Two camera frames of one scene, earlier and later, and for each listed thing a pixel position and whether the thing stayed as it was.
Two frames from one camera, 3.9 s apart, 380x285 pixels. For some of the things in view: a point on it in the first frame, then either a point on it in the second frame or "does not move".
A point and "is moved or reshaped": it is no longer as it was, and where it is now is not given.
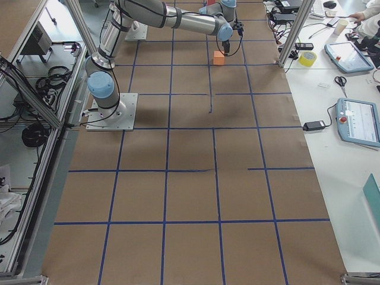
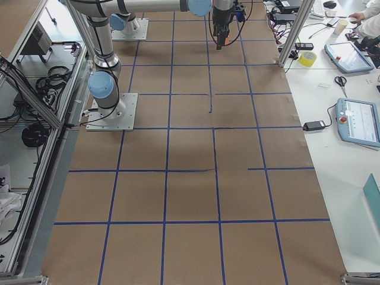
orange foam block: (218, 57) is moved or reshaped
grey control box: (39, 42) does not move
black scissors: (341, 81) does not move
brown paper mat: (215, 187) does not move
